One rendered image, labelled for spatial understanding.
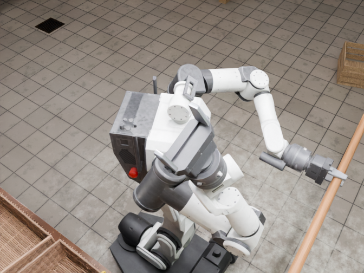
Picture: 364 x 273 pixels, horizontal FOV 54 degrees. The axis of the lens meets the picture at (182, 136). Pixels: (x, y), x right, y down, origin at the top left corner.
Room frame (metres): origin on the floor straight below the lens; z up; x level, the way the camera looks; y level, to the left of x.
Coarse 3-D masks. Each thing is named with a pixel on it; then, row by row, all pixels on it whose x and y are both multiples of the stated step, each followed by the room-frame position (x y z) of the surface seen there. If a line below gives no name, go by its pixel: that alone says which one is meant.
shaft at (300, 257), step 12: (360, 120) 0.98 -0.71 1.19; (360, 132) 0.91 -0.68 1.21; (348, 156) 0.79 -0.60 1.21; (336, 180) 0.69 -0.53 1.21; (324, 204) 0.59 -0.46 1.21; (324, 216) 0.55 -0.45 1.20; (312, 228) 0.51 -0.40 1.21; (312, 240) 0.47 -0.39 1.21; (300, 252) 0.43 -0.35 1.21; (300, 264) 0.40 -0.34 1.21
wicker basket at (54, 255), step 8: (48, 248) 0.65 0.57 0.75; (56, 248) 0.67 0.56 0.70; (64, 248) 0.68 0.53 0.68; (72, 248) 0.66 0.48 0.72; (40, 256) 0.61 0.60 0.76; (48, 256) 0.63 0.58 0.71; (56, 256) 0.65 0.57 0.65; (64, 256) 0.68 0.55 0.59; (72, 256) 0.66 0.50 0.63; (80, 256) 0.62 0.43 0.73; (32, 264) 0.57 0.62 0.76; (40, 264) 0.59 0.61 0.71; (48, 264) 0.62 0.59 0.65; (56, 264) 0.64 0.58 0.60; (64, 264) 0.64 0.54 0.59; (72, 264) 0.64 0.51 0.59; (80, 264) 0.64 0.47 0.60; (88, 264) 0.59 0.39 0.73; (24, 272) 0.54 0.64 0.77; (32, 272) 0.56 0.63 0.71; (40, 272) 0.58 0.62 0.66; (48, 272) 0.60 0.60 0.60; (56, 272) 0.60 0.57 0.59; (64, 272) 0.60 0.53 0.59; (72, 272) 0.60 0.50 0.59; (80, 272) 0.60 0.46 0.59; (88, 272) 0.60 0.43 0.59; (96, 272) 0.56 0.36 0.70; (104, 272) 0.55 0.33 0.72
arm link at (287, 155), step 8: (288, 144) 0.84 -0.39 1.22; (296, 144) 0.83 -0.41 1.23; (264, 152) 0.83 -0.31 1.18; (280, 152) 0.80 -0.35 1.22; (288, 152) 0.79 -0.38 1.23; (296, 152) 0.79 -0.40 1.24; (264, 160) 0.80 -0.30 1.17; (272, 160) 0.79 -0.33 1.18; (280, 160) 0.79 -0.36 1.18; (288, 160) 0.77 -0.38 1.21; (280, 168) 0.76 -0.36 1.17
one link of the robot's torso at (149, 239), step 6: (150, 228) 0.95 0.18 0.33; (156, 228) 0.95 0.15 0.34; (144, 234) 0.91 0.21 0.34; (150, 234) 0.91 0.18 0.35; (156, 234) 0.93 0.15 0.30; (144, 240) 0.87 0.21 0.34; (150, 240) 0.89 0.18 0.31; (156, 240) 0.93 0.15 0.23; (138, 246) 0.84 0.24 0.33; (144, 246) 0.84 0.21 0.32; (150, 246) 0.88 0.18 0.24; (138, 252) 0.83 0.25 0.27; (144, 252) 0.81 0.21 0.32; (150, 252) 0.81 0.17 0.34; (150, 258) 0.78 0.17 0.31; (156, 258) 0.77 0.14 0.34; (156, 264) 0.76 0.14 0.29; (162, 264) 0.75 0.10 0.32
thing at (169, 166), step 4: (156, 152) 0.39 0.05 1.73; (160, 152) 0.39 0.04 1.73; (156, 156) 0.39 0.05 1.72; (160, 156) 0.38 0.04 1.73; (164, 156) 0.38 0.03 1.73; (160, 160) 0.40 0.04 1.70; (164, 160) 0.38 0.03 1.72; (168, 160) 0.39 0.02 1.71; (164, 164) 0.40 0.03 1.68; (168, 164) 0.38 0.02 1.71; (172, 164) 0.39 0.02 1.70; (164, 168) 0.39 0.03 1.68; (168, 168) 0.39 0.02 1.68; (172, 168) 0.39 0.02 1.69; (176, 168) 0.39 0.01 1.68; (168, 172) 0.39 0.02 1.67
